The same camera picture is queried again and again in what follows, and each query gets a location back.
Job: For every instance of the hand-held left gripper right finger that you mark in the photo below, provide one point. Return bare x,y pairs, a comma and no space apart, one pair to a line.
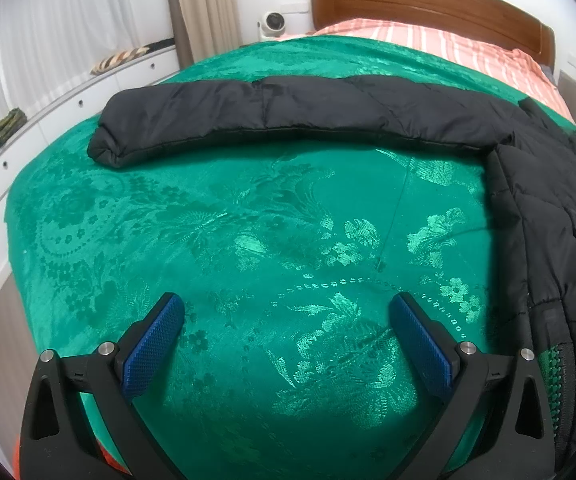
420,335

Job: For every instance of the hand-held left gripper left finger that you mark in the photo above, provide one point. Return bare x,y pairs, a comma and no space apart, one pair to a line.
155,332

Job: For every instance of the black puffer jacket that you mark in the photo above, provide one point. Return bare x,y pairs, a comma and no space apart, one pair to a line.
318,110

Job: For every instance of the green patterned bed blanket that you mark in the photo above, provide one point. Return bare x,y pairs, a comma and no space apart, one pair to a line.
248,240

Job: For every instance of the long white drawer cabinet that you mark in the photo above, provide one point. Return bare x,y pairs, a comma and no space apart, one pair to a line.
32,125

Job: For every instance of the green camouflage cloth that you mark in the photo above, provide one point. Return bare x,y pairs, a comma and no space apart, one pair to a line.
6,127

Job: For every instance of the striped brown cushion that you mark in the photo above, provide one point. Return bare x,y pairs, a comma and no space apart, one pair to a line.
117,59

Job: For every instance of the pink striped bed sheet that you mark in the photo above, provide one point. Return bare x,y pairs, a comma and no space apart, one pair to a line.
448,42

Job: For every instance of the small white round fan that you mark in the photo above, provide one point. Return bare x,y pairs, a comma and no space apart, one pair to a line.
270,22

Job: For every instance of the beige curtain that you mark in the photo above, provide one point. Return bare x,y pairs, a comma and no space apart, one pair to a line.
202,5

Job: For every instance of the white sheer curtain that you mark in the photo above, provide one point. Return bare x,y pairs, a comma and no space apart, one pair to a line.
57,15

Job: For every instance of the white wall socket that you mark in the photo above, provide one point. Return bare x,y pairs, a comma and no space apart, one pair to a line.
295,7

